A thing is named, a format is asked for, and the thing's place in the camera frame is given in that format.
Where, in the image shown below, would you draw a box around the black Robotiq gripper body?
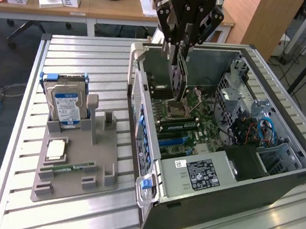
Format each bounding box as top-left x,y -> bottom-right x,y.
168,0 -> 217,32

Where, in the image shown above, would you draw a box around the black graphics card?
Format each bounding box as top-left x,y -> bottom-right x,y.
166,47 -> 193,104

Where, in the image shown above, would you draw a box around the white paper stack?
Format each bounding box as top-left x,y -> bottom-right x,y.
138,0 -> 160,18

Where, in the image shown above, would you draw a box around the wooden cabinet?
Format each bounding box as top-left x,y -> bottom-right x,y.
217,0 -> 305,64

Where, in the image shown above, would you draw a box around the metal socket cover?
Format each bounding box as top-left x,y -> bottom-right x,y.
185,85 -> 207,112

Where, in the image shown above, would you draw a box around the white floor bin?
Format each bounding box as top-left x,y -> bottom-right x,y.
271,32 -> 291,59

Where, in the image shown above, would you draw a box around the silver perforated drive cage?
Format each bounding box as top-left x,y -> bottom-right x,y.
211,55 -> 262,130

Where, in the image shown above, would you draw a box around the CPU socket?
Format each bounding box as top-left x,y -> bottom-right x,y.
164,98 -> 189,118

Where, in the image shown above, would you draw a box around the installed green RAM stick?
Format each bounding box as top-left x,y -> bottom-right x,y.
159,115 -> 200,134

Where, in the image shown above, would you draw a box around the green motherboard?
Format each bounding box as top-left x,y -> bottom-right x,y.
138,72 -> 227,165

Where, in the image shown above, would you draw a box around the blue expansion slot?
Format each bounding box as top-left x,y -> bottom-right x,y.
158,135 -> 192,150

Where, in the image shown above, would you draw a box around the hard disk with blue carrier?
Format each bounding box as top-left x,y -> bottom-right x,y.
35,68 -> 90,127

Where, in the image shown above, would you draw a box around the wooden desk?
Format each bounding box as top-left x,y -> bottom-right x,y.
0,0 -> 238,51

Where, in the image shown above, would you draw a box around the black office chair base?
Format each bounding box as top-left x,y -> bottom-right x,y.
4,18 -> 73,54

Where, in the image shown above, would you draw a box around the silver disk bay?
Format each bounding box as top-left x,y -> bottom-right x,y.
254,140 -> 306,178

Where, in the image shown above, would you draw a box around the grey parts rack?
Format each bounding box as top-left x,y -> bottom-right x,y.
29,88 -> 127,211

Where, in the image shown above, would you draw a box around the grey power supply unit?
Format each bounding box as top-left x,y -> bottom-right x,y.
157,144 -> 241,204

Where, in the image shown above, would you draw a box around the clear case latch blue tab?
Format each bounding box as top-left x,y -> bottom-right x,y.
132,169 -> 161,209

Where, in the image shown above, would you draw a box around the silver CPU chip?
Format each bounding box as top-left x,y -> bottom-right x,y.
45,138 -> 67,162

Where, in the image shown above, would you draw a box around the dark grey PC case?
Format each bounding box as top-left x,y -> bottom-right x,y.
113,33 -> 306,229

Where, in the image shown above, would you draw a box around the blue bracket clips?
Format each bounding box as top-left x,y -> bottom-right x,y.
134,105 -> 158,170

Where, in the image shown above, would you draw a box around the blue wire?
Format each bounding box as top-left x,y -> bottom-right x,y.
255,115 -> 280,145

